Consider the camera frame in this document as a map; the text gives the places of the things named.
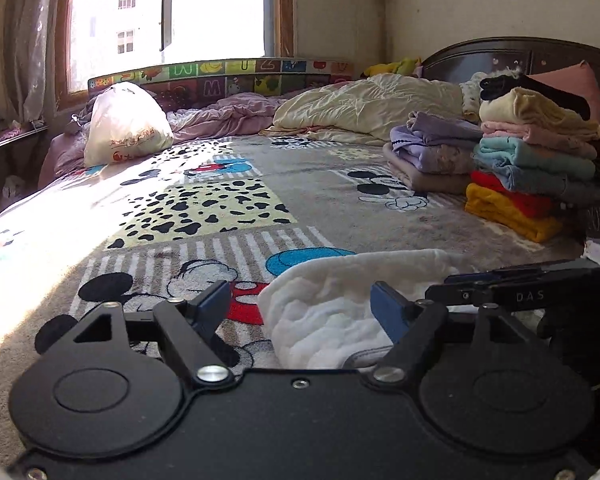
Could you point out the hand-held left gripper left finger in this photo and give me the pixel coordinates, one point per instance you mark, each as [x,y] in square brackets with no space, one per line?
[212,310]

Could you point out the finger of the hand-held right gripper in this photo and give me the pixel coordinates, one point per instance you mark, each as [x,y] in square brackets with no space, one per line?
[480,276]
[530,292]

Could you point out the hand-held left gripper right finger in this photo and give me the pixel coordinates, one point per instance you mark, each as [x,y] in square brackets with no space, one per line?
[390,310]

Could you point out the white quilted garment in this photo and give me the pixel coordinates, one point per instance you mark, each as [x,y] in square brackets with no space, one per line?
[320,310]

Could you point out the yellow knitted folded garment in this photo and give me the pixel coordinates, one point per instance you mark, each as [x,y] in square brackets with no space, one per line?
[505,215]

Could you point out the red folded garment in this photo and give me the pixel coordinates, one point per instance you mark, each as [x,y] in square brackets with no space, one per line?
[520,200]

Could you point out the beige folded cloth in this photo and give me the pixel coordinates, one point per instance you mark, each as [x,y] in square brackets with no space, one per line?
[430,182]

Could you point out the blue denim folded garment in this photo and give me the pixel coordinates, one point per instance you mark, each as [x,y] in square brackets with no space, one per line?
[545,182]

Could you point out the printed cartoon blanket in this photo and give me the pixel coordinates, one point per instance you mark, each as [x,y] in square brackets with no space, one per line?
[330,210]

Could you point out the teal folded garment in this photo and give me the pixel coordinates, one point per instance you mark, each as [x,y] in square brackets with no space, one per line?
[530,157]

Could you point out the purple folded garment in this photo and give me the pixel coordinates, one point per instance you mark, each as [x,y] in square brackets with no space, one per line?
[430,145]

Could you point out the pink folded garment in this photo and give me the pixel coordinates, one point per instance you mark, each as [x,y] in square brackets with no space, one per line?
[535,135]

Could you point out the cream yellow folded garment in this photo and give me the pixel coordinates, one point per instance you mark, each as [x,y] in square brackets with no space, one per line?
[530,110]

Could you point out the pink quilt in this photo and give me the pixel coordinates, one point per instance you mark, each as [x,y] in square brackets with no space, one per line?
[220,117]

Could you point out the black garment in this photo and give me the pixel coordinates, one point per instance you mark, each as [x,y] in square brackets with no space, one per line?
[510,85]

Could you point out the cream quilt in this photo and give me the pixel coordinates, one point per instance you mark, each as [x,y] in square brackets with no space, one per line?
[370,105]

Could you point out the white plastic bag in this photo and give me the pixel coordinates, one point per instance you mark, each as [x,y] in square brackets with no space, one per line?
[125,125]

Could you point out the pink pillow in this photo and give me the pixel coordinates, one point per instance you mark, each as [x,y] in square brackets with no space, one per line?
[575,85]

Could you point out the pink bed sheet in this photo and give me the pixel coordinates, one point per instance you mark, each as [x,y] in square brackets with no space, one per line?
[60,155]

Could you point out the dark wooden headboard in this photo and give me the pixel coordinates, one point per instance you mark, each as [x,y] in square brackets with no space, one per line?
[480,57]

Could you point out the yellow green plush toy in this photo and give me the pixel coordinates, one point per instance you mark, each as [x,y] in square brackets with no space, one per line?
[390,67]

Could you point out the colourful alphabet foam board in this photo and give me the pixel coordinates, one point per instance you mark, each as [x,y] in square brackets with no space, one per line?
[205,80]

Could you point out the small white bag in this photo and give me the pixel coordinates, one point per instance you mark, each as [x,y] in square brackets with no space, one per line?
[13,187]

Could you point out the dark side table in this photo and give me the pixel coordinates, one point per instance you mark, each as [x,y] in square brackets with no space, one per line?
[10,157]

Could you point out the wooden framed window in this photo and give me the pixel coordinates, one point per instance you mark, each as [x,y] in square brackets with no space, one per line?
[205,10]

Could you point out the sheer curtain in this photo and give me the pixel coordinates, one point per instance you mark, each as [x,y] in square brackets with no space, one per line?
[35,35]

